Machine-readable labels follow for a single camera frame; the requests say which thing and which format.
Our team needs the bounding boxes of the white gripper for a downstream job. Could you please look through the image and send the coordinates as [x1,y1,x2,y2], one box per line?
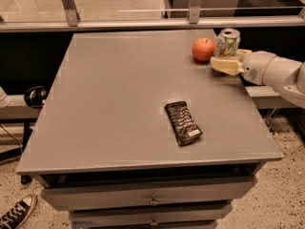
[210,49,276,85]

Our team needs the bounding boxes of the white green 7up can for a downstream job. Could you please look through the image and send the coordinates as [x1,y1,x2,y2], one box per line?
[213,28,240,57]

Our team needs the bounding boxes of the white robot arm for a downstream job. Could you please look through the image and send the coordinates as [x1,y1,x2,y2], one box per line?
[210,50,305,108]

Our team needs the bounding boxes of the red orange apple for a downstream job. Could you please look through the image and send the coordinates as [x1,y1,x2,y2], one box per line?
[192,37,215,62]

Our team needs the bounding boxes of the metal railing beam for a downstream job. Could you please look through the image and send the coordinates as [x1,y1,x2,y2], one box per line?
[0,15,305,32]

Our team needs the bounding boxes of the black snack bar wrapper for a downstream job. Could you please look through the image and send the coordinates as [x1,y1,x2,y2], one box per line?
[164,101,203,147]

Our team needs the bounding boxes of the grey cabinet with drawers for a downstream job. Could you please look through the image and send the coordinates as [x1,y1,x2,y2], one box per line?
[15,29,284,229]

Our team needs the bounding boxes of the upper metal drawer knob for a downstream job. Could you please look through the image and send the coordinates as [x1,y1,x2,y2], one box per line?
[149,196,159,206]

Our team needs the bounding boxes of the metal drawer knob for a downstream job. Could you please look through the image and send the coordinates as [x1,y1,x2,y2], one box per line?
[150,218,158,227]
[149,196,159,206]

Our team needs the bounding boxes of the lower metal drawer knob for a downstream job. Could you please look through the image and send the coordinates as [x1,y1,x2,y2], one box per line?
[150,218,158,227]

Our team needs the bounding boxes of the black round headphones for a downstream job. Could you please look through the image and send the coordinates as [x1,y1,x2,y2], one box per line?
[24,86,47,109]

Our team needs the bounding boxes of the lower grey drawer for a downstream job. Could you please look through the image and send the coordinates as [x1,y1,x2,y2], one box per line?
[70,204,232,229]

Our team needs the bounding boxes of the grey side bench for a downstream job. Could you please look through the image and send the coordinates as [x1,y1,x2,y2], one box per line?
[0,95,40,120]

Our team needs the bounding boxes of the black white sneaker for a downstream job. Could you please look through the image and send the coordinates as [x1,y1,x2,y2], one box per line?
[0,195,37,229]

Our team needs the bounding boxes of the right metal railing bracket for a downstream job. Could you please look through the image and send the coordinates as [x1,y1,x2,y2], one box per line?
[188,0,202,24]

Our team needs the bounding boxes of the metal railing bracket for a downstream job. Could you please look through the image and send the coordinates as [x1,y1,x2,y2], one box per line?
[188,0,202,24]
[61,0,80,27]

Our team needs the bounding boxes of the left metal railing bracket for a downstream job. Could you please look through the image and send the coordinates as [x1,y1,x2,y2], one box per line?
[61,0,80,27]

